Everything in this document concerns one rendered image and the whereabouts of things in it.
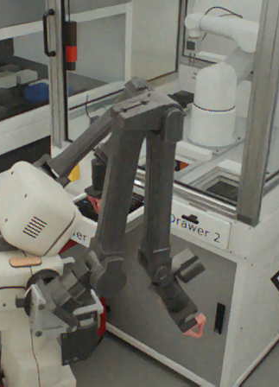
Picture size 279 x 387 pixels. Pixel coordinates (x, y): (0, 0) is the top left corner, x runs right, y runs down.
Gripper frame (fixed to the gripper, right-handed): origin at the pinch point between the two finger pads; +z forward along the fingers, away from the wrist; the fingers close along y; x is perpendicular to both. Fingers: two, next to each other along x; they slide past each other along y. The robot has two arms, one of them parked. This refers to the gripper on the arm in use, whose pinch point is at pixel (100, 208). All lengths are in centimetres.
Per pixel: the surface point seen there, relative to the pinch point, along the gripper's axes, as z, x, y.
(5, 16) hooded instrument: -52, -85, -27
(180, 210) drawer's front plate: 3.4, 19.0, -22.9
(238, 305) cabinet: 36, 47, -26
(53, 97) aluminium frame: -25, -49, -22
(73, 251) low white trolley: 27.2, -16.6, 0.6
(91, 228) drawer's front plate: 1.6, 5.0, 9.9
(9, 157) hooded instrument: 17, -89, -23
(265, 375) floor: 95, 50, -54
